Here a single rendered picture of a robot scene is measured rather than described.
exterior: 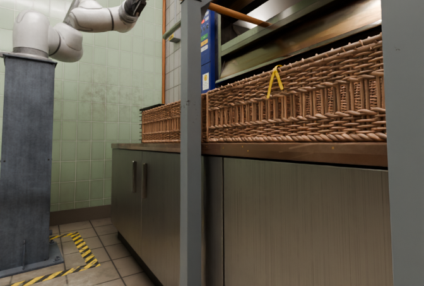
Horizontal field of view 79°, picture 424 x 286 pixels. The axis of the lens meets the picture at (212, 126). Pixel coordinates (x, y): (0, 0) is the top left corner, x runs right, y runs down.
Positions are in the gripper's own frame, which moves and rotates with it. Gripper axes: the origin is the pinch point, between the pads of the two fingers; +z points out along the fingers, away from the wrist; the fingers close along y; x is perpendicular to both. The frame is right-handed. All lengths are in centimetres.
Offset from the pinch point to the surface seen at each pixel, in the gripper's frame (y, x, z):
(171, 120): 53, -9, 3
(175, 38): -22, -54, -88
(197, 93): 49, 0, 38
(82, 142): 60, 6, -124
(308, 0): 3, -57, 31
